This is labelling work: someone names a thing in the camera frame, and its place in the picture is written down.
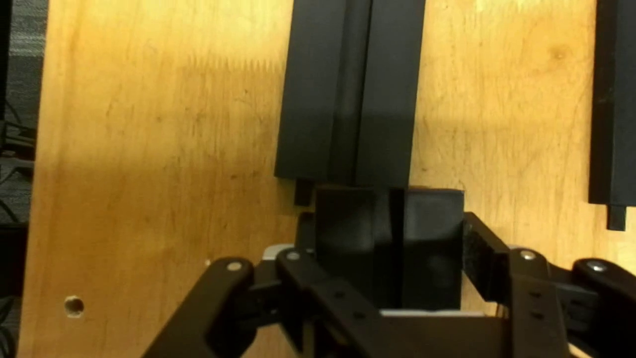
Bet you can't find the black small pad far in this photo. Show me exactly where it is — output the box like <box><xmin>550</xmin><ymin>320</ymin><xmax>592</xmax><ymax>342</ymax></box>
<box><xmin>313</xmin><ymin>189</ymin><xmax>462</xmax><ymax>310</ymax></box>

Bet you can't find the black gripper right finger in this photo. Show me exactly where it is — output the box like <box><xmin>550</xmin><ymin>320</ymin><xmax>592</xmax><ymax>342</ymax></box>
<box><xmin>462</xmin><ymin>213</ymin><xmax>636</xmax><ymax>358</ymax></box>

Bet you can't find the black long pad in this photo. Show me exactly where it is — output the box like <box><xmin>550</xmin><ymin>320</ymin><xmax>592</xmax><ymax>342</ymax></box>
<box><xmin>588</xmin><ymin>0</ymin><xmax>636</xmax><ymax>231</ymax></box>

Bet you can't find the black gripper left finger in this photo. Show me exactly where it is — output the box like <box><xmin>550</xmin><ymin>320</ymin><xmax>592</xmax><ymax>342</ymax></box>
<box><xmin>140</xmin><ymin>211</ymin><xmax>399</xmax><ymax>358</ymax></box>

